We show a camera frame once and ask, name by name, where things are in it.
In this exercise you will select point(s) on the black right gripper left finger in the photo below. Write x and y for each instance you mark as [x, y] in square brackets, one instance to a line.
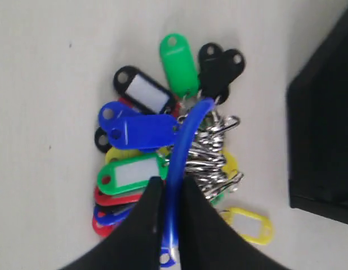
[136, 242]

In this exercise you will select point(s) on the colourful key tag bunch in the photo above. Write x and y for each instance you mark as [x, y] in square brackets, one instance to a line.
[171, 133]

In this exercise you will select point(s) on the black metal shelf rack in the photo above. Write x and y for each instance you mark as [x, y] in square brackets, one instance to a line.
[317, 129]

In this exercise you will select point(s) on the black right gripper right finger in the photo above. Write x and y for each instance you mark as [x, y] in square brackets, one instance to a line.
[206, 241]

